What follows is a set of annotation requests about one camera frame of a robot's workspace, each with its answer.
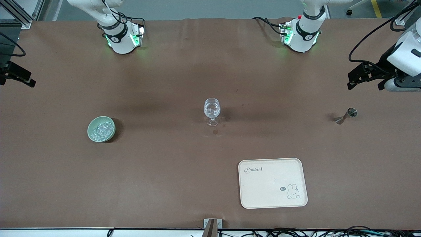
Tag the pale green ceramic bowl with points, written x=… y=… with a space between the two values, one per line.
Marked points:
x=98 y=119

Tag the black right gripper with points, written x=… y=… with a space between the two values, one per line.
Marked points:
x=7 y=70

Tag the grey metal mount bracket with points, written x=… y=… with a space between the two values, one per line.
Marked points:
x=207 y=223

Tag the cream rabbit print tray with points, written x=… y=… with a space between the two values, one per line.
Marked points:
x=263 y=191

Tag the aluminium frame profile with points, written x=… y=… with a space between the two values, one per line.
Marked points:
x=19 y=16
x=402 y=20

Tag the pile of clear ice cubes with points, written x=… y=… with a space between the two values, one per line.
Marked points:
x=102 y=131

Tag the office chair base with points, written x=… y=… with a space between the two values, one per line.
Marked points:
x=349 y=12

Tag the clear stemmed wine glass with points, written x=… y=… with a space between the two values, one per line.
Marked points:
x=212 y=110

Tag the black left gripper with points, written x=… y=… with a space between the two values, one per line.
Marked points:
x=383 y=65

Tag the brown table cover mat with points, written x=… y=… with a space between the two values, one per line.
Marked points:
x=164 y=181

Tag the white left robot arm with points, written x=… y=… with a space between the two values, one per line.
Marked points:
x=302 y=39

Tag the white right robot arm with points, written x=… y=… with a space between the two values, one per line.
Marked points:
x=121 y=42

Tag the steel double-ended jigger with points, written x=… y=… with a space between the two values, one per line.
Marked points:
x=351 y=113

